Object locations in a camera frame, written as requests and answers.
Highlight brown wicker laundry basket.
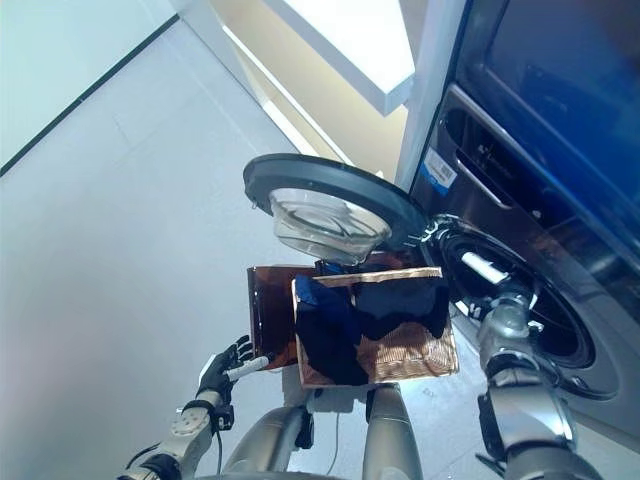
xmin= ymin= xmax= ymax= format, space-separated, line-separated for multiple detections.
xmin=290 ymin=266 xmax=460 ymax=390

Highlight black garment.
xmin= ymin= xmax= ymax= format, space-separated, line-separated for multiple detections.
xmin=352 ymin=277 xmax=451 ymax=341

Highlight robot grey torso and legs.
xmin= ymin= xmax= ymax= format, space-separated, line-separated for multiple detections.
xmin=219 ymin=384 xmax=426 ymax=480

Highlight round glass washing machine door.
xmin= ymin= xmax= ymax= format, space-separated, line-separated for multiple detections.
xmin=243 ymin=153 xmax=426 ymax=266

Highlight blue barcode sticker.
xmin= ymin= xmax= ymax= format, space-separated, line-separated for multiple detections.
xmin=418 ymin=148 xmax=459 ymax=196

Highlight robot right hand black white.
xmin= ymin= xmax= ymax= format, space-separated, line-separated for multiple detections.
xmin=449 ymin=249 xmax=516 ymax=314

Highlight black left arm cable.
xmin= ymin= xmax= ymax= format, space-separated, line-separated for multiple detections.
xmin=213 ymin=424 xmax=225 ymax=480

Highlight dark grey washing machine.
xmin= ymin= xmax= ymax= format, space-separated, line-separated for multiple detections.
xmin=407 ymin=82 xmax=640 ymax=431

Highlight robot left hand black white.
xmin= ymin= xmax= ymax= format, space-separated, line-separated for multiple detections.
xmin=196 ymin=335 xmax=271 ymax=401

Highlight dark brown tray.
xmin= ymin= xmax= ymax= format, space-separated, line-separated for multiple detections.
xmin=246 ymin=249 xmax=416 ymax=372

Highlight navy blue garment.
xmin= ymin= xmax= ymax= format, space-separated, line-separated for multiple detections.
xmin=294 ymin=274 xmax=371 ymax=386

